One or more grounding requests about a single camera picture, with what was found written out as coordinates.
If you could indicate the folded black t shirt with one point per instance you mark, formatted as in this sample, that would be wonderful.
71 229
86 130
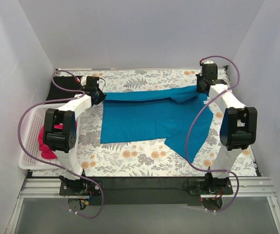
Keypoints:
65 82

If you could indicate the crumpled pink t shirt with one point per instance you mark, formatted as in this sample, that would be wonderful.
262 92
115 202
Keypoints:
46 153

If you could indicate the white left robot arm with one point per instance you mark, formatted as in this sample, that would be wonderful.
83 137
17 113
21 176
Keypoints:
60 130

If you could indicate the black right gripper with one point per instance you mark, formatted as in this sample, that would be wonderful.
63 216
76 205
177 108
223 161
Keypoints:
201 86

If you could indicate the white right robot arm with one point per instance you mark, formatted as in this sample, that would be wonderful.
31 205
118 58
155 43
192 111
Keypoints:
238 128

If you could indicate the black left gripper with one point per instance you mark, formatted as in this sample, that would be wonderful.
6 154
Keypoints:
101 96

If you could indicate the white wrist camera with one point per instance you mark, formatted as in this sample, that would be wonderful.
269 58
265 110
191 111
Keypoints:
205 61
83 80

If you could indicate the aluminium frame rail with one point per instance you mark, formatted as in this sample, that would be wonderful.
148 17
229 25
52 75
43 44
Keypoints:
254 211

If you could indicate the white plastic laundry basket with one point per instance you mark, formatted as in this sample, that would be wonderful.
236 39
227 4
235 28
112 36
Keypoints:
30 129

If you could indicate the blue t shirt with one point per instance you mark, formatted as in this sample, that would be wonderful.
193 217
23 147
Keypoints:
169 114

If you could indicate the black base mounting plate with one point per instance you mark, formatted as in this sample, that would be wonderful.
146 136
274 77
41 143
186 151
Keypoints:
145 190

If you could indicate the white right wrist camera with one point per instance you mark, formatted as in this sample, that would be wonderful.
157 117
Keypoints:
205 61

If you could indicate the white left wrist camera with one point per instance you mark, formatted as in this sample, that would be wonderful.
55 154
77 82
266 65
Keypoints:
83 80

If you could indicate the floral patterned tablecloth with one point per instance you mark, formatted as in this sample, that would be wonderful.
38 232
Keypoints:
142 158

